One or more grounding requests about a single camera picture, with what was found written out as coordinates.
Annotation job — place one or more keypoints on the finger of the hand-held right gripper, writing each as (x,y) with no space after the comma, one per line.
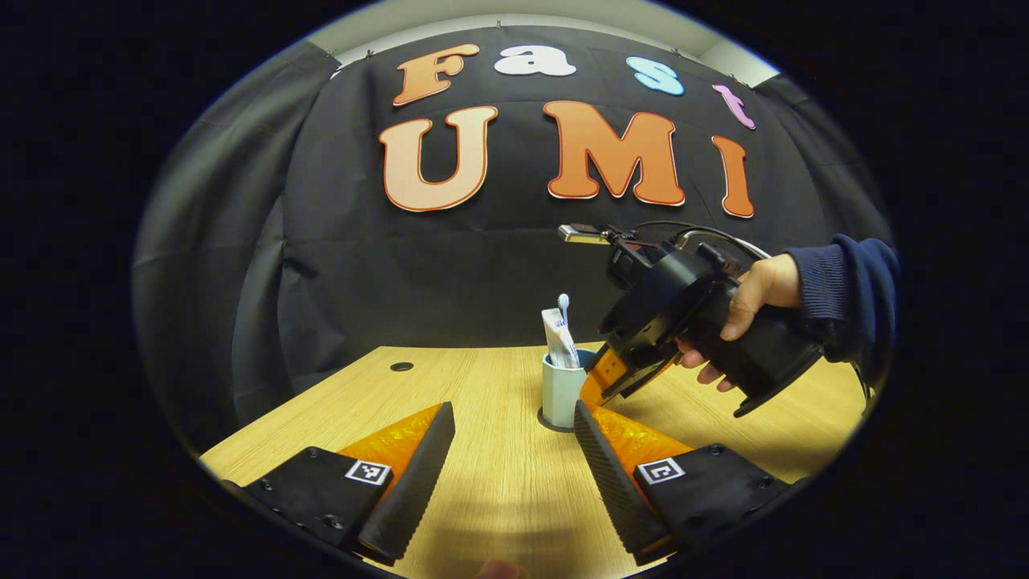
(604,370)
(651,376)

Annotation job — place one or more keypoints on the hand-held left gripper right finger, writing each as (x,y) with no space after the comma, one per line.
(611,482)

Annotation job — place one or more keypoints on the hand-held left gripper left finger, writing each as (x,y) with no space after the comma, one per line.
(418,482)

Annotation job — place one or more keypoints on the white toothpaste tube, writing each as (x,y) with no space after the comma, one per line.
(560,342)

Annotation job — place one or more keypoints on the dark brown round coaster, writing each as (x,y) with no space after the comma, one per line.
(547,424)

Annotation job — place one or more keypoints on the white toothbrush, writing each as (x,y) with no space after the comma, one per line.
(563,301)

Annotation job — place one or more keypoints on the wooden desktop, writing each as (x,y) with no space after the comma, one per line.
(498,450)

